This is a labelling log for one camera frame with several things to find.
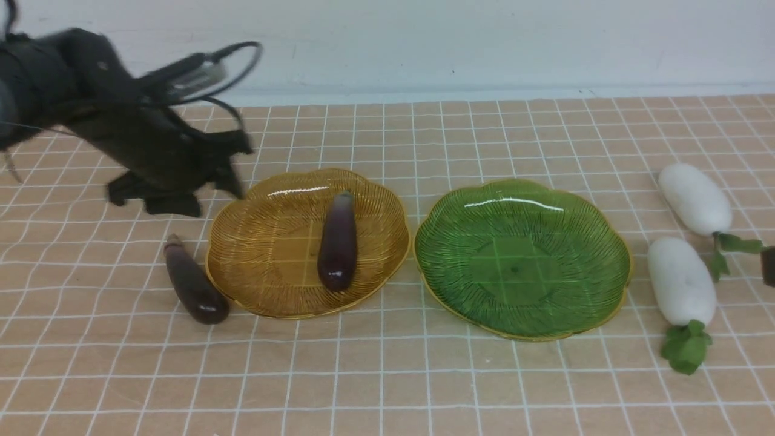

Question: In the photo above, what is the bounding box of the green plastic plate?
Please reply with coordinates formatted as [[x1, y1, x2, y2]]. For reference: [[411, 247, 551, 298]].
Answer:
[[413, 177, 635, 342]]

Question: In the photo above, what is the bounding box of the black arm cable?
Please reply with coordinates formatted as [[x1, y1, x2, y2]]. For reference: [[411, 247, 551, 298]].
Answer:
[[139, 40, 264, 131]]

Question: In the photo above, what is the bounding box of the white radish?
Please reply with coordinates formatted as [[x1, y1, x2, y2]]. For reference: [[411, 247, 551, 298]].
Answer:
[[657, 163, 766, 283], [647, 237, 717, 375]]

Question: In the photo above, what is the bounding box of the purple eggplant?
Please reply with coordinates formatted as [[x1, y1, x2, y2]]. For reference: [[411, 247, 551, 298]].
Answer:
[[317, 190, 358, 292], [163, 234, 230, 325]]

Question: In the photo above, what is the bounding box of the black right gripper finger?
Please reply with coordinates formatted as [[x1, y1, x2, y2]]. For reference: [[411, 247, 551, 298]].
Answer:
[[760, 246, 775, 288]]

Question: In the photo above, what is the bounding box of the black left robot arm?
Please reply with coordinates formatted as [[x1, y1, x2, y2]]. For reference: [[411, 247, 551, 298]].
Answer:
[[2, 28, 263, 217]]

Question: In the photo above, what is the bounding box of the amber plastic plate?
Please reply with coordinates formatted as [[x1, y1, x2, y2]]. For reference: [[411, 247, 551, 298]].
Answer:
[[205, 168, 412, 319]]

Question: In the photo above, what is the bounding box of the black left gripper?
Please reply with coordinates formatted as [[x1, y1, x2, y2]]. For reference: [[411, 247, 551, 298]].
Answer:
[[73, 99, 254, 218]]

